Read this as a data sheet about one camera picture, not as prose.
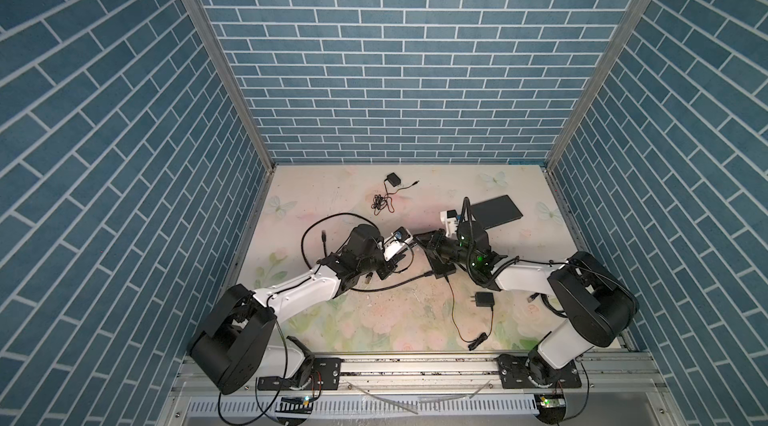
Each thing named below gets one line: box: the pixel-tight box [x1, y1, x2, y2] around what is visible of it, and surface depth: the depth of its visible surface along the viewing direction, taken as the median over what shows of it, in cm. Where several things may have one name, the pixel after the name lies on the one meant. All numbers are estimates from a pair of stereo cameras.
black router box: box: [470, 194, 523, 230], surface depth 109 cm
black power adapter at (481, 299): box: [445, 276, 495, 351], surface depth 86 cm
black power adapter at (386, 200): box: [371, 172, 420, 216], surface depth 113 cm
